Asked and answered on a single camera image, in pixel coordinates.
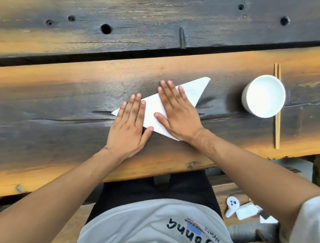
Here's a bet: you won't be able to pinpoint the person's right hand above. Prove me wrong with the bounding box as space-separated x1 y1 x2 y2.
153 80 205 143

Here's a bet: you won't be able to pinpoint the person's left hand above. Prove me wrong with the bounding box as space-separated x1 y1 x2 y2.
105 93 154 161

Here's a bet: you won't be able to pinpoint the white paper napkin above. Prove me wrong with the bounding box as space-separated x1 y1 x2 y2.
111 77 211 141

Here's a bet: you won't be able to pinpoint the person's right forearm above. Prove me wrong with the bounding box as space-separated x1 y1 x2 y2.
191 128 320 232

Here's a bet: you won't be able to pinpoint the person's left forearm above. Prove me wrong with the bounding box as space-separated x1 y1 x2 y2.
0 147 125 243

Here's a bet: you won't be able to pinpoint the black trousers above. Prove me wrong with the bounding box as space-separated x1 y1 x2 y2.
85 170 223 226

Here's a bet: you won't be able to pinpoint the white ceramic bowl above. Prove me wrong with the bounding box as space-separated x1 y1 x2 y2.
241 75 286 118

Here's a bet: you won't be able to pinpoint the white printed t-shirt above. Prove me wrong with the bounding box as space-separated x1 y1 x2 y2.
77 195 320 243

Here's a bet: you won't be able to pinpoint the wooden chopstick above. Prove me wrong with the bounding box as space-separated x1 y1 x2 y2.
274 63 278 150
277 64 282 150

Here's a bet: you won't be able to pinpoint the white handheld controller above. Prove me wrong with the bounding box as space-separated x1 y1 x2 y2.
224 196 240 218

